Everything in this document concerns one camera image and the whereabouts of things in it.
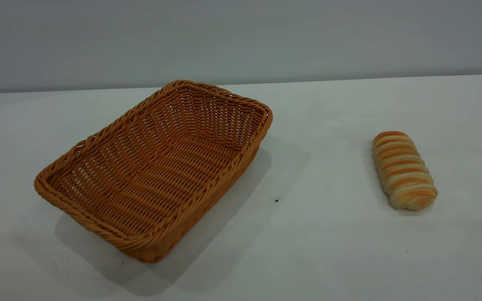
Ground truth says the brown woven wicker basket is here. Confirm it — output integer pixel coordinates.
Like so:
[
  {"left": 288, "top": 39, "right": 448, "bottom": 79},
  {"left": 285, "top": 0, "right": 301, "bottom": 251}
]
[{"left": 34, "top": 80, "right": 273, "bottom": 263}]

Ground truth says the striped orange bread roll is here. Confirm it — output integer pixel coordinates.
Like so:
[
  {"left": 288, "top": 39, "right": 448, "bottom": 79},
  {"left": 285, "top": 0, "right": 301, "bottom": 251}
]
[{"left": 372, "top": 131, "right": 438, "bottom": 211}]

